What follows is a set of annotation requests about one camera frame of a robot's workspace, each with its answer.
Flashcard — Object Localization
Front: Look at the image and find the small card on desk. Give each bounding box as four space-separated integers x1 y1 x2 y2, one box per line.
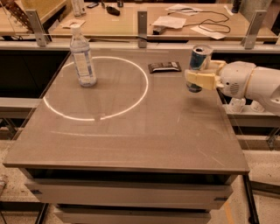
61 18 85 29

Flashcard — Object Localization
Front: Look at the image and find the dark RXBAR chocolate wrapper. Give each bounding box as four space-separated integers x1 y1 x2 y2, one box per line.
148 61 181 74

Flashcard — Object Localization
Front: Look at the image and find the clear pump bottle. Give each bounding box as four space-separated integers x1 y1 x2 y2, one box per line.
250 101 265 113
227 98 246 113

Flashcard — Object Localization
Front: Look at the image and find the white paper sheet centre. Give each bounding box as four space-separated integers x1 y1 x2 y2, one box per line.
152 16 186 29

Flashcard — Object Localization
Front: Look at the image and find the black computer mouse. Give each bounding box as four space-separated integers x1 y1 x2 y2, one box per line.
106 6 120 16

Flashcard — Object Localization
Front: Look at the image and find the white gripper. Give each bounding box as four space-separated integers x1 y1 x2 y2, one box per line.
185 60 256 99

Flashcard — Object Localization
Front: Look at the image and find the metal bracket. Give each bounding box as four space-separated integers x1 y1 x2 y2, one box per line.
241 10 267 50
137 10 147 48
26 10 49 46

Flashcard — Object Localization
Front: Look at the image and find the white bottle on desk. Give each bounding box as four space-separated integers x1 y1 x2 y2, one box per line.
71 0 86 18

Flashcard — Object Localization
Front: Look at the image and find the white papers back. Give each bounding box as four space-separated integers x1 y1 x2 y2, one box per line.
166 3 202 16

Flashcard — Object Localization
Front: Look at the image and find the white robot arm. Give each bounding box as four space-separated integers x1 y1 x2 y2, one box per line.
185 60 280 116

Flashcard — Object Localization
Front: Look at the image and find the clear plastic water bottle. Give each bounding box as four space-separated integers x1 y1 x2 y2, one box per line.
70 24 97 87

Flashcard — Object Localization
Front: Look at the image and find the Red Bull can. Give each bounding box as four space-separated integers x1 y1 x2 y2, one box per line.
185 44 214 94

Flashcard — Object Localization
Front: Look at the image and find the clear pump bottle right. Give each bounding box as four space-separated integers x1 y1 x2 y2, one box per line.
250 101 265 113

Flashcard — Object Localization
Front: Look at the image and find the metal bracket left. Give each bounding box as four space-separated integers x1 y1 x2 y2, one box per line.
26 10 49 46

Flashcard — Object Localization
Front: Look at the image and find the white paper sheet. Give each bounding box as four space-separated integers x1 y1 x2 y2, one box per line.
152 16 186 29
192 25 226 40

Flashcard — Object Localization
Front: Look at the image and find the white drawer cabinet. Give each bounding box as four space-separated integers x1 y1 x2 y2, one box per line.
25 178 233 224

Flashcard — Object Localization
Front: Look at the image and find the white paper sheet right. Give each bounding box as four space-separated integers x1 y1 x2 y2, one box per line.
192 25 226 40

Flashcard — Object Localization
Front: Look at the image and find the metal bracket centre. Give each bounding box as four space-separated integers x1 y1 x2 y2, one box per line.
137 10 147 48

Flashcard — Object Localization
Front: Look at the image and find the metal bracket right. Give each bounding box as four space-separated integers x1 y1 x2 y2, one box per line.
241 10 267 50

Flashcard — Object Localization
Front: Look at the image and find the clear pump bottle left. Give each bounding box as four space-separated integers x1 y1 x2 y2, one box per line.
227 98 246 113

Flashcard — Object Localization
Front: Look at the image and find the black cable on desk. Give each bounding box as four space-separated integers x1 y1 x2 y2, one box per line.
167 10 232 34

